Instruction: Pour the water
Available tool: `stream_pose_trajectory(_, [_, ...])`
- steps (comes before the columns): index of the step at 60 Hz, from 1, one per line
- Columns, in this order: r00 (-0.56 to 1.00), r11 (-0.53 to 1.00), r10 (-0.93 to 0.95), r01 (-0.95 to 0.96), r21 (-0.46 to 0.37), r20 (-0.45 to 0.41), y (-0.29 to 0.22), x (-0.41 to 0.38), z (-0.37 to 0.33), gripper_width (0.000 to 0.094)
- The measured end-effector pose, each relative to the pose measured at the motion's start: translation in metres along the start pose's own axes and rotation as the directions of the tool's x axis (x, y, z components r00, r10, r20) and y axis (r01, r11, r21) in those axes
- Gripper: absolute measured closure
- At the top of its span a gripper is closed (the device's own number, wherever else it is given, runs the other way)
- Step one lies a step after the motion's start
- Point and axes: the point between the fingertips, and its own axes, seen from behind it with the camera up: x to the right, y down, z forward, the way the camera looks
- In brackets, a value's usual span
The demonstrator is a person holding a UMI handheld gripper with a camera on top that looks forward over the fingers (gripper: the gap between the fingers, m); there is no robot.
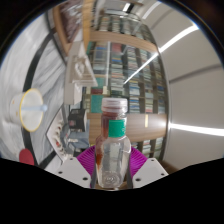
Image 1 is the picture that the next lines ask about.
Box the clear bottle with green label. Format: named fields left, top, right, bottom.
left=94, top=97, right=133, bottom=191

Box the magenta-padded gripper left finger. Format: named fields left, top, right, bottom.
left=54, top=146, right=98, bottom=190

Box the distant bookshelf row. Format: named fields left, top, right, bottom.
left=94, top=9, right=153, bottom=38

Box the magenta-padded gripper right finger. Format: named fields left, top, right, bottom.
left=128, top=146, right=170, bottom=190

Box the dark grey building model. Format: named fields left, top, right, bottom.
left=45, top=105, right=91, bottom=164

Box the beige building model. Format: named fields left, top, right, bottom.
left=63, top=41, right=99, bottom=105

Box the flat round red coaster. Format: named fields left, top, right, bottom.
left=18, top=148, right=36, bottom=167

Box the white cup with yellow rim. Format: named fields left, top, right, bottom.
left=9, top=88, right=49, bottom=133

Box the wide glass-fronted bookshelf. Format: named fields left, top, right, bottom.
left=84, top=41, right=168, bottom=116

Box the straight ceiling light strip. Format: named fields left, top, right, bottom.
left=169, top=122, right=224, bottom=138

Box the narrow tall bookshelf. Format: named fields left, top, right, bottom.
left=129, top=137, right=165, bottom=160

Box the light blue stirrer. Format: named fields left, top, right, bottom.
left=21, top=104, right=49, bottom=113

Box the long ceiling light strip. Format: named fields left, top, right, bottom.
left=157, top=24, right=200, bottom=55

